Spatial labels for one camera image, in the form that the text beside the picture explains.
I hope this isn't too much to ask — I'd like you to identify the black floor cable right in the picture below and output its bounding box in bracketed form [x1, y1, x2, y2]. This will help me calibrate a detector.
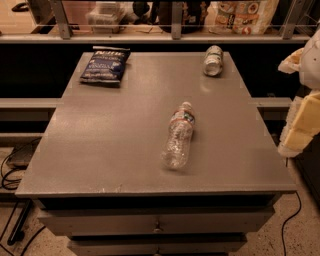
[280, 191, 303, 256]

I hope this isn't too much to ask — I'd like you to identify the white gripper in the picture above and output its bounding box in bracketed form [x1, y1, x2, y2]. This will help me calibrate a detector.
[278, 30, 320, 158]

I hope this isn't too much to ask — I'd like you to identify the colourful snack bag on shelf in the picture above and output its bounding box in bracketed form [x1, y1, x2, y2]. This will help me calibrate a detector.
[205, 0, 279, 35]

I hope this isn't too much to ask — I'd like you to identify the clear plastic container on shelf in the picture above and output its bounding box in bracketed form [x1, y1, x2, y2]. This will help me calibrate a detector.
[86, 1, 125, 34]

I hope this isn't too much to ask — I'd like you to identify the black cables left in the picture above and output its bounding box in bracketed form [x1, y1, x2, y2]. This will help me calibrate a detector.
[0, 137, 43, 256]

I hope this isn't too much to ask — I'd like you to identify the grey metal shelf rail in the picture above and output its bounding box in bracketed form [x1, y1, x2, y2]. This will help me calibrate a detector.
[0, 0, 320, 44]

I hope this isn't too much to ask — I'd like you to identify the dark bag on shelf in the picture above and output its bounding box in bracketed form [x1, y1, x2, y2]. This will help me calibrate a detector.
[151, 0, 210, 34]

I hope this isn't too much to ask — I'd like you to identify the grey drawer cabinet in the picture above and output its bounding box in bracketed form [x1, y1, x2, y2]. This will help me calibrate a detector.
[17, 53, 296, 256]

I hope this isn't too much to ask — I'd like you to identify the blue chip bag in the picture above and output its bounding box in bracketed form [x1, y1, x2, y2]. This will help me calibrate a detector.
[79, 47, 131, 86]

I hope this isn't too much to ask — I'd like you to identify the clear plastic water bottle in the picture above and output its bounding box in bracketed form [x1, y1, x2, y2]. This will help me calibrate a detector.
[162, 102, 195, 170]

